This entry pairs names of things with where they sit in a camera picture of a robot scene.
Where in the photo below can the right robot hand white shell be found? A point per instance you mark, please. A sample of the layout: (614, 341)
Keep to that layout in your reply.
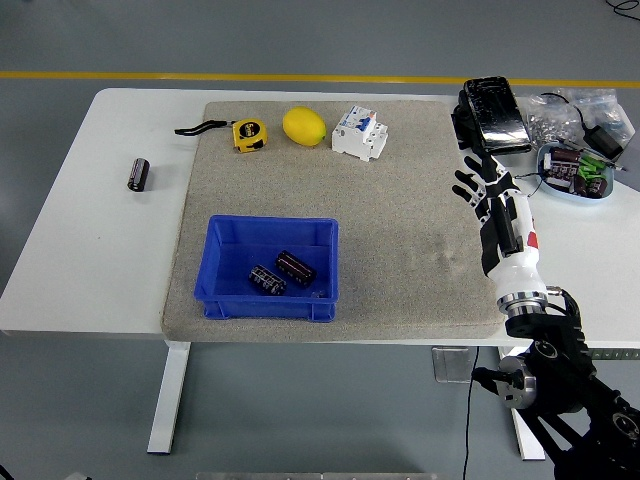
(515, 250)

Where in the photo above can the black printed cylindrical battery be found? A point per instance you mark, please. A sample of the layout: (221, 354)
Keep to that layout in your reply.
(267, 280)

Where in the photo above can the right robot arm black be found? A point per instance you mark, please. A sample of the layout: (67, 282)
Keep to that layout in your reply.
(565, 370)

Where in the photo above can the blue plastic box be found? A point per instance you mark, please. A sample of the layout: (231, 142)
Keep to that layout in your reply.
(225, 270)

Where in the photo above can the dark cylindrical battery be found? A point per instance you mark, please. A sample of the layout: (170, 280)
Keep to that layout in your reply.
(139, 174)

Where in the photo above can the light blue tray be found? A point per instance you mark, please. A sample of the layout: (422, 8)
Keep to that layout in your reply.
(542, 180)

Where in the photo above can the white module with dark cylinders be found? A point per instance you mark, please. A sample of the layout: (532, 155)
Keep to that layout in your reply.
(559, 176)

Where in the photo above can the small brown capacitor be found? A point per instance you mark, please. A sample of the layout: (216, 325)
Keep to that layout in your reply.
(592, 187)
(565, 156)

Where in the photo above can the green plastic connectors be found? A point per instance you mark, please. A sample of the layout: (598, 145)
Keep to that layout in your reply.
(591, 166)

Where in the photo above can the thin black pen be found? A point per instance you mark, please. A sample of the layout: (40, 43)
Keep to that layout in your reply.
(600, 159)

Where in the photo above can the clear bag of screws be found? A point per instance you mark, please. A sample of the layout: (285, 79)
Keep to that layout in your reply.
(550, 122)

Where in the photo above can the table height control panel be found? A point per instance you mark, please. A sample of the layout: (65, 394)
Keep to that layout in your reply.
(617, 354)

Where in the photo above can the white circuit breaker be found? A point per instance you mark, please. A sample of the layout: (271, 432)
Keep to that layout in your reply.
(360, 134)

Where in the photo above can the grey-brown mat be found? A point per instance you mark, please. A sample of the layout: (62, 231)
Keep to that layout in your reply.
(310, 195)

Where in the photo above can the yellow lemon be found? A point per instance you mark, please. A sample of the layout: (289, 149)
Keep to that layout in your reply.
(304, 126)

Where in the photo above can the grey metal bracket box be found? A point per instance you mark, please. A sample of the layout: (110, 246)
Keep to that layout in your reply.
(452, 364)

